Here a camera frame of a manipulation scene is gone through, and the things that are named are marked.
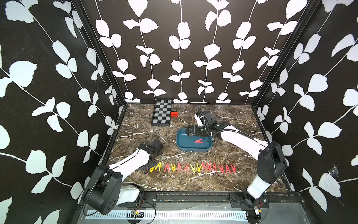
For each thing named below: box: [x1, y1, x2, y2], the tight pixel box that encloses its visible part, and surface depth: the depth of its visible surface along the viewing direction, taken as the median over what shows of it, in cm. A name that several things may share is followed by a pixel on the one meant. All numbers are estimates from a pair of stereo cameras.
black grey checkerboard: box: [151, 99, 173, 127], surface depth 113 cm
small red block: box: [170, 111, 179, 118], surface depth 114 cm
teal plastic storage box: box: [176, 127, 213, 152], surface depth 97 cm
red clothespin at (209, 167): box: [201, 161, 212, 171], surface depth 87 cm
